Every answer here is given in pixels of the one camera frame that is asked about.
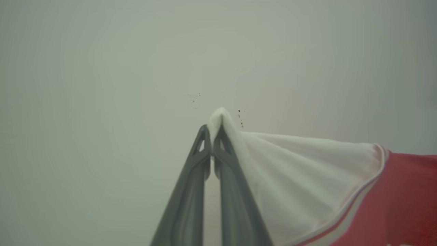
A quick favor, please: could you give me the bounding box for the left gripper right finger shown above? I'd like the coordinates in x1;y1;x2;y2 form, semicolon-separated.
212;125;273;246

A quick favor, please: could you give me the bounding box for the red and white garment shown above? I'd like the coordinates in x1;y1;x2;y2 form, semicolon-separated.
207;107;437;246

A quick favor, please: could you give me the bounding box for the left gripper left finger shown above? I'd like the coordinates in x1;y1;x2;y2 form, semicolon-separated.
150;125;212;246

